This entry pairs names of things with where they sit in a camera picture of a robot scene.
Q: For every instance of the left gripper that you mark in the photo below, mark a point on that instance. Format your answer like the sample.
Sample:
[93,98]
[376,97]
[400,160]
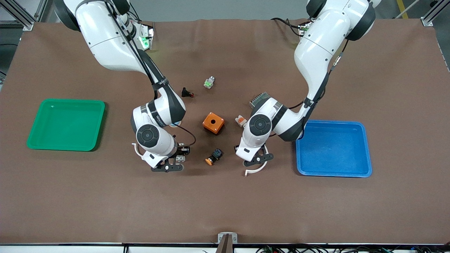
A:
[235,147]

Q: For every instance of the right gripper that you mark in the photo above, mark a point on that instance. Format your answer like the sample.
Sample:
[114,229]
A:
[180,151]

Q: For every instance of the white circuit breaker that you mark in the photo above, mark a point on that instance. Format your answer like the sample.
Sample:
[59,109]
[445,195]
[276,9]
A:
[180,159]

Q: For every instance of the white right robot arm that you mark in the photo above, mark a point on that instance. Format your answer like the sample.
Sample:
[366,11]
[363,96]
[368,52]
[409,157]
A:
[109,42]

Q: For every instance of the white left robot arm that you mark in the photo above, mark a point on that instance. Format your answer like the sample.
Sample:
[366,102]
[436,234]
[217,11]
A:
[316,52]

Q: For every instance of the orange pushbutton with black body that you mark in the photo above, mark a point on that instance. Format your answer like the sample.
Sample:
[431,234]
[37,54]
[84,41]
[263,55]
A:
[214,156]

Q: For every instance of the large white curved clamp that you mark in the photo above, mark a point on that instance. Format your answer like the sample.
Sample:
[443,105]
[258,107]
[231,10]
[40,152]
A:
[247,172]

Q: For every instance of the blue dome button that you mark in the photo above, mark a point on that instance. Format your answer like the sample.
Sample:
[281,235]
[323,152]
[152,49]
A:
[177,123]

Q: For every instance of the red white indicator light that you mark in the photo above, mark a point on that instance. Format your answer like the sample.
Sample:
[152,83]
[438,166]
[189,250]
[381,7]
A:
[240,120]

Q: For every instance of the orange box with hole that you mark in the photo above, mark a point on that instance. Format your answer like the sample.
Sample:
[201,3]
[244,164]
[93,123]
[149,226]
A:
[213,123]

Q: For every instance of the small white curved clamp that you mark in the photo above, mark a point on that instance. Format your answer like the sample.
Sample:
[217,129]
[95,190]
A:
[134,144]

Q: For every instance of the metal mesh power supply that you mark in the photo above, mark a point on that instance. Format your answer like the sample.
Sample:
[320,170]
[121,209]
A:
[258,98]

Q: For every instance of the brown table mat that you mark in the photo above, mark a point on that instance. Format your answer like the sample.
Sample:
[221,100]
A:
[225,203]

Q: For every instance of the black indicator with red tip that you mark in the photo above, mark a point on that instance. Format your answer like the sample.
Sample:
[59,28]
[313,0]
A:
[186,92]

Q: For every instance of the blue plastic tray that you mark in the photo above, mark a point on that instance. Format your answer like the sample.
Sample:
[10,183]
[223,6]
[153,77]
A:
[334,149]

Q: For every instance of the green plastic tray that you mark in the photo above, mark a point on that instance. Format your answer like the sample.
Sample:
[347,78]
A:
[66,124]

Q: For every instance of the green and white switch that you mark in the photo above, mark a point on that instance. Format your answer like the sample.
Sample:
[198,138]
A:
[209,82]

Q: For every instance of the grey metal table bracket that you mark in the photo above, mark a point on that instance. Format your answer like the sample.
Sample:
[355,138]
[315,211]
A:
[227,239]

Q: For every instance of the aluminium frame profile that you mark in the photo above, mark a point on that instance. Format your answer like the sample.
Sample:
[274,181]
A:
[434,14]
[21,15]

